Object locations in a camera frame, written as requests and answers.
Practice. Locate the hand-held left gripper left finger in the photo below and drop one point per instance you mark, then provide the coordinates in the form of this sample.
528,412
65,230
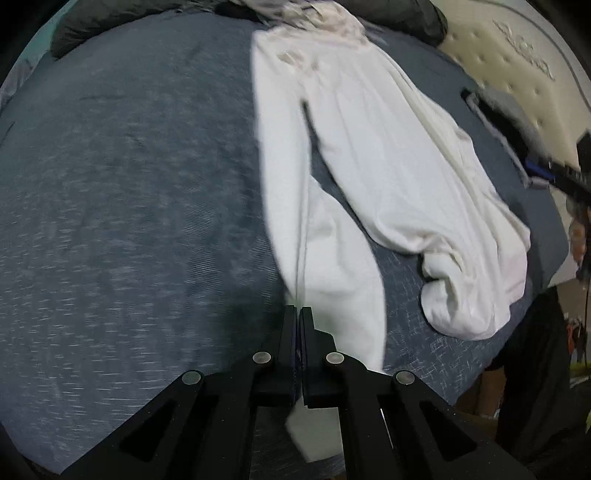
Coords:
286,341

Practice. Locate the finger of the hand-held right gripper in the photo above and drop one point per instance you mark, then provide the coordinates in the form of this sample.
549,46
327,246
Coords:
540,168

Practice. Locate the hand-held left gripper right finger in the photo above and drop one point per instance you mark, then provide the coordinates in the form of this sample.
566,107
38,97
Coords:
314,341

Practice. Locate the white long-sleeve shirt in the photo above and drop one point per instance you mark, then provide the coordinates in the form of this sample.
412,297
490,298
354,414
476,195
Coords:
369,161

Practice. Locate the grey folded sweater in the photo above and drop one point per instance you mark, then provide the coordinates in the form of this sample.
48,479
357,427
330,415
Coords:
517,115

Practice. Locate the light grey folded garment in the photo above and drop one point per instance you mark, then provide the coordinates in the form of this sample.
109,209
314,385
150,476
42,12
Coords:
489,124

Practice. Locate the cream tufted headboard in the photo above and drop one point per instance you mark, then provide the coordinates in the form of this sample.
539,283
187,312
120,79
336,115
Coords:
508,55

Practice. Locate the bed with blue patterned sheet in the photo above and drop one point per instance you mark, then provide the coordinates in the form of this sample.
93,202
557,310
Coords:
138,207

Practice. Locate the person's black trousers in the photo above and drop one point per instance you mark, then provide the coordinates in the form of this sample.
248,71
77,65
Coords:
531,369

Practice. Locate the white crumpled garment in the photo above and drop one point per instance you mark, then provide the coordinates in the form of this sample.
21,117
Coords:
337,23

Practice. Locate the dark grey rolled duvet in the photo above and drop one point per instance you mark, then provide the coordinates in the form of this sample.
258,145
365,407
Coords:
92,27

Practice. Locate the light grey loose bedsheet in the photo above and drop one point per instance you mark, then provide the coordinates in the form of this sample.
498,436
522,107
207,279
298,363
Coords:
18,78

